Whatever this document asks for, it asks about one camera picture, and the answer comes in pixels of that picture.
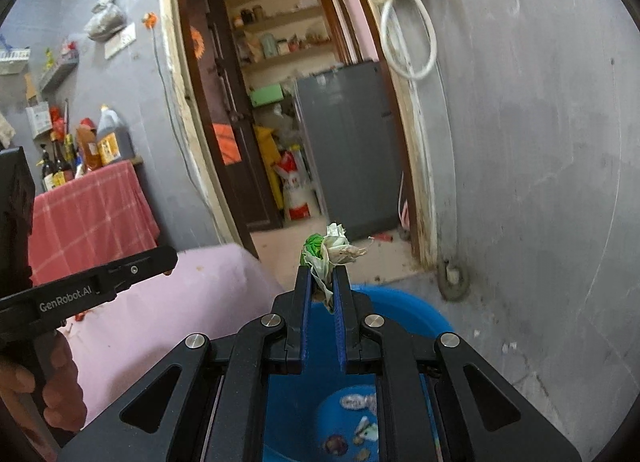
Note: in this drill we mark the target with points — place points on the brown onion peel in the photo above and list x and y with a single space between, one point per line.
363 453

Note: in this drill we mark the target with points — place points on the dark wooden door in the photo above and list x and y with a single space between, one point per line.
240 192

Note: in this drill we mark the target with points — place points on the green box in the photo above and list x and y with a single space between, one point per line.
266 95

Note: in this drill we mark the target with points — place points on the orange door paper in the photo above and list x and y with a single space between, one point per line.
227 145

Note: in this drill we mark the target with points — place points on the mint green white scrap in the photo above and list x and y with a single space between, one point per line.
367 432

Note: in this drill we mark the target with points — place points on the wooden wall shelf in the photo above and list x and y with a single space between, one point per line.
280 22

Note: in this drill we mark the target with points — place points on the green white wrapper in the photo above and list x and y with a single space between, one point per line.
325 252

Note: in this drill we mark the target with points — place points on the blue plastic basin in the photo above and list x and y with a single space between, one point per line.
400 307

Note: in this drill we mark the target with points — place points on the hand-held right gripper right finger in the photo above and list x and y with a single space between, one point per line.
340 312

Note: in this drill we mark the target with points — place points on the orange flower wall sticker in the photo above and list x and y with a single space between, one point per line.
149 20

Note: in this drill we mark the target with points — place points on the person's left hand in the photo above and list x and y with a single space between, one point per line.
65 392

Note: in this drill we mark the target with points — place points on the white wall rack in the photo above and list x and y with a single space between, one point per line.
14 57

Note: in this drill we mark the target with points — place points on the grey wall shelf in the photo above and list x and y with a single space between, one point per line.
57 73

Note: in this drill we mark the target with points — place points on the red hanging packet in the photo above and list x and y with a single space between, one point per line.
59 122

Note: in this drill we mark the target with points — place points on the halved purple onion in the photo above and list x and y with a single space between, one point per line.
336 444

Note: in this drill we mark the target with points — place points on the dark white-label bottle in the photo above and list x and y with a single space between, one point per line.
48 175

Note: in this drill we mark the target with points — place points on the grey floor drain pipe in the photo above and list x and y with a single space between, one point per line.
452 282

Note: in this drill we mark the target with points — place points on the small red tool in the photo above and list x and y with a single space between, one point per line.
382 238

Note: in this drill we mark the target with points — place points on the cooking oil jug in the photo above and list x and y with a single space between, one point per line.
112 142

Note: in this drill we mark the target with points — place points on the tall dark sauce bottle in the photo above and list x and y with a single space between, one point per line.
64 162

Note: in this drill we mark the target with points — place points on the grey hanging plastic bag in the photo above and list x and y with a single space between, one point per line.
105 17

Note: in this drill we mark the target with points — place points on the sunflower door sticker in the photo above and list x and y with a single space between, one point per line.
198 43

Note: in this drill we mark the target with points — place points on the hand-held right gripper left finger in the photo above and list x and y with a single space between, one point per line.
303 302

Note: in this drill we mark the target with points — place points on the grey refrigerator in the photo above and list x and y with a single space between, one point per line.
350 152

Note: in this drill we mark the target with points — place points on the white switch plate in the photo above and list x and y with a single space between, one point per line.
120 41

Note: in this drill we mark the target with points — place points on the red white sack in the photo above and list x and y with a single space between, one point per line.
297 192

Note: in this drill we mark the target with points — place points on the white rag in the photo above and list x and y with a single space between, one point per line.
5 130

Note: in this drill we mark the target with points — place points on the pink checked cloth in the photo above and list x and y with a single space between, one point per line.
90 222

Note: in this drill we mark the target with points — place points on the white electrical box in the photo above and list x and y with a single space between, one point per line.
37 121

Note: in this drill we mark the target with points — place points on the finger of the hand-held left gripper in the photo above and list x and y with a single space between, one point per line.
140 269

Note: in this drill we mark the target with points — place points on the orange sauce bottle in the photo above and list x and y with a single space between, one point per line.
87 152

